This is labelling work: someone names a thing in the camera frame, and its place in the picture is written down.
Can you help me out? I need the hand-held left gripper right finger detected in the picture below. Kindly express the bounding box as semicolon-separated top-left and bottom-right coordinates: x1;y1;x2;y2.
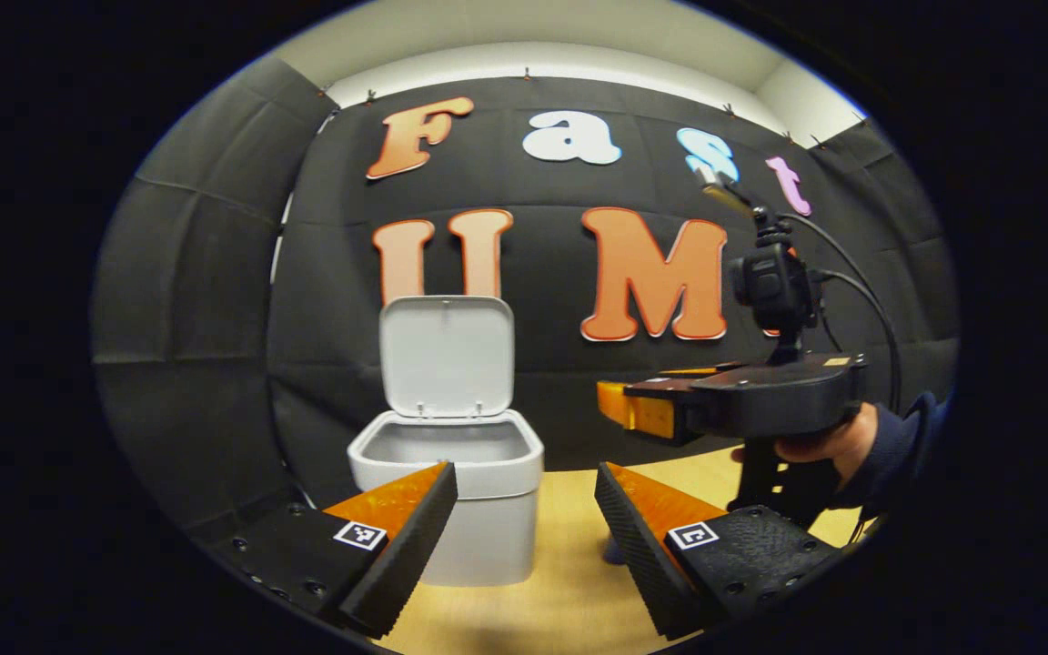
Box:
594;461;843;640

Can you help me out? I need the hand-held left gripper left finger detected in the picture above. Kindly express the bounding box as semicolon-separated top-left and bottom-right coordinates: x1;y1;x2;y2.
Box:
206;461;459;640

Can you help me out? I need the white desktop garbage bin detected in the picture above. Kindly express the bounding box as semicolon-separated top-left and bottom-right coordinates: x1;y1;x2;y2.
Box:
348;295;545;588

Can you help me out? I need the wooden desktop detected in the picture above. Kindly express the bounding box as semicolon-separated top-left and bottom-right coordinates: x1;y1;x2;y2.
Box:
374;446;866;655

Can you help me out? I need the black backdrop cloth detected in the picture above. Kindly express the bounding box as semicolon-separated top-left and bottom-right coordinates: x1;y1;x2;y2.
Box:
92;56;960;547

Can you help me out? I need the row of backdrop clips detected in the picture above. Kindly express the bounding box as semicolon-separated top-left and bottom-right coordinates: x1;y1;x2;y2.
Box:
317;65;827;148

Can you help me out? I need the black cable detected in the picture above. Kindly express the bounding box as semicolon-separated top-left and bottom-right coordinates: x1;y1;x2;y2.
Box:
813;269;903;412
779;212;880;315

